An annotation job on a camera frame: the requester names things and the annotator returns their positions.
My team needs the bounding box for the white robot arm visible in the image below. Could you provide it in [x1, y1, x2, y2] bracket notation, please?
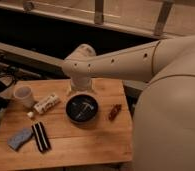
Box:
[62, 35, 195, 171]

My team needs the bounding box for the black round bowl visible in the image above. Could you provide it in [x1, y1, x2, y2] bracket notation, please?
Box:
[66, 94, 99, 123]

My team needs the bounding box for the small red-brown object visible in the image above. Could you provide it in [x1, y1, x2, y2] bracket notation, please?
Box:
[108, 104, 122, 121]

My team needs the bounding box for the white toothpaste tube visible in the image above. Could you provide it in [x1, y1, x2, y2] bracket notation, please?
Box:
[27, 93, 61, 118]

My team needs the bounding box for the wooden table board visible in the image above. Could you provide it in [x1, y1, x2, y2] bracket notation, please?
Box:
[0, 79, 132, 171]

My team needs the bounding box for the black white striped case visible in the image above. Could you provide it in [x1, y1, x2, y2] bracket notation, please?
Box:
[32, 122, 51, 153]

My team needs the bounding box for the blue sponge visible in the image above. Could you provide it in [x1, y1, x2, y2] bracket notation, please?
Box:
[7, 128, 33, 151]

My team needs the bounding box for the metal window railing frame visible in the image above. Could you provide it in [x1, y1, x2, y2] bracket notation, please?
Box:
[0, 0, 195, 37]

